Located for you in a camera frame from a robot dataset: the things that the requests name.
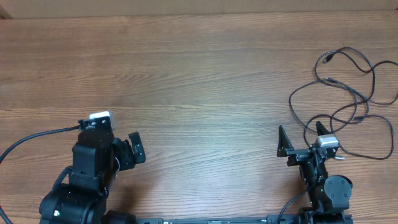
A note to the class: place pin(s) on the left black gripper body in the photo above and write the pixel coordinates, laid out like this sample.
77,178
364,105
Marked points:
122,153

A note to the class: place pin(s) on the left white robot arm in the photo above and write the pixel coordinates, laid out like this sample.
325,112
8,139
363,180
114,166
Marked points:
79,194

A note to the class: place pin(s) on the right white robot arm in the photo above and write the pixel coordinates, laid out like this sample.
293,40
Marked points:
329,195

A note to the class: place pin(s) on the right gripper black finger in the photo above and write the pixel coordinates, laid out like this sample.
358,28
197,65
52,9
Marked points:
321,130
284,145

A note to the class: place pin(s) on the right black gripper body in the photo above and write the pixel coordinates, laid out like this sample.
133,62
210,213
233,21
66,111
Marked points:
298,157

